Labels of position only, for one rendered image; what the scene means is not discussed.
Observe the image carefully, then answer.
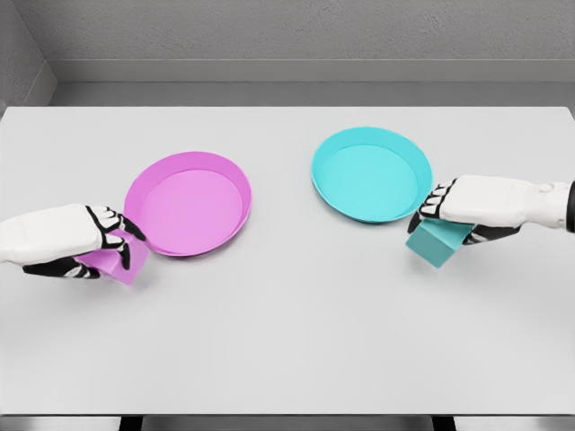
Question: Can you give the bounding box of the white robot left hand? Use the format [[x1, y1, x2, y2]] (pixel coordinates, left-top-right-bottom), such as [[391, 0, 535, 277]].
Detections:
[[0, 203, 147, 281]]

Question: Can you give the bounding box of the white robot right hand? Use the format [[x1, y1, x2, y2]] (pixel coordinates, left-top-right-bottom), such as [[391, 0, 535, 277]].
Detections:
[[407, 174, 536, 246]]

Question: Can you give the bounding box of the teal block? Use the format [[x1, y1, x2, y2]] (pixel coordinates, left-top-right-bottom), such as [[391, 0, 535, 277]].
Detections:
[[405, 218, 473, 271]]

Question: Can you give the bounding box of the pink block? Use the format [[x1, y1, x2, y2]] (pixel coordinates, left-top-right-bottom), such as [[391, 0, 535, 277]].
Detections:
[[74, 228, 151, 287]]

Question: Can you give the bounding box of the cyan plate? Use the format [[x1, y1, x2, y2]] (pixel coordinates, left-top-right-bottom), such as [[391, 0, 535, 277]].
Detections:
[[310, 127, 435, 225]]

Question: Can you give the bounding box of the pink plate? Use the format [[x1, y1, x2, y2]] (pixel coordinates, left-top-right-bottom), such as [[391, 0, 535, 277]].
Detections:
[[122, 151, 253, 259]]

